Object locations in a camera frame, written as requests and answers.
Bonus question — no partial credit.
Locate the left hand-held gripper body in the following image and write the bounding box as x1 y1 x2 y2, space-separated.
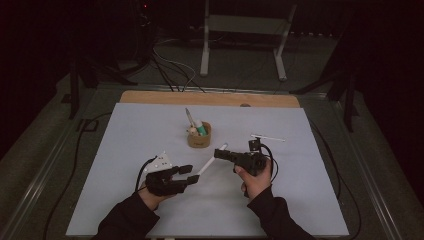
143 151 189 198

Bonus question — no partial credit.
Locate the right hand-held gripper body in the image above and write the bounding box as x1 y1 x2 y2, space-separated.
231 133 287 178

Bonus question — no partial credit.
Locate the white pen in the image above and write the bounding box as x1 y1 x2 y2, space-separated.
196 142 230 177

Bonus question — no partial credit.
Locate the round wooden pen holder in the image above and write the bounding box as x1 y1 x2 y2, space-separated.
186 121 213 149

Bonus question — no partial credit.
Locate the green and white glue stick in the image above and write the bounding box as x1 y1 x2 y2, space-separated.
194 119 208 137

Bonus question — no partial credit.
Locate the grey pen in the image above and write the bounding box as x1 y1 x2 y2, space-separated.
184 107 197 129

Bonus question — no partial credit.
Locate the person's left hand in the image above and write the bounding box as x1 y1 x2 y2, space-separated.
138 181 174 212

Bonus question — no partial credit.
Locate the person's right hand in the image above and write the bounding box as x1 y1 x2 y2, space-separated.
234 163 274 202

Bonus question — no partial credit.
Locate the pale table mat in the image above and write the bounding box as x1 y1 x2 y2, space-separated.
65 102 350 238

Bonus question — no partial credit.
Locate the white metal stand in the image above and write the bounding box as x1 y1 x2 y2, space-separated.
199 0 298 82

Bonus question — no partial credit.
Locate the black stand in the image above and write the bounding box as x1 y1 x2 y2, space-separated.
289 59 359 133
68 56 138 120

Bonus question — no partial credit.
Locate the dark equipment rack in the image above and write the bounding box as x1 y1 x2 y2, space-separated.
109 0 158 68

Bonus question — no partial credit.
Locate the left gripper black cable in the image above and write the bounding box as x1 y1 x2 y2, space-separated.
134 155 158 194

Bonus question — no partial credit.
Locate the metal floor rail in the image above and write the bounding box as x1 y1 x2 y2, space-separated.
0 126 76 240
333 99 406 240
96 83 329 99

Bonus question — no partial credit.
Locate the white floor cable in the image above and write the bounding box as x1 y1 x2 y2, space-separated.
153 38 198 92

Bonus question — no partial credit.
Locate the black floor cable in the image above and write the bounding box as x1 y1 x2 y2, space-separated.
43 112 114 240
308 118 364 240

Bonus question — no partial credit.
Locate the bundle of black cables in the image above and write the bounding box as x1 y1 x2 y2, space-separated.
151 53 206 94

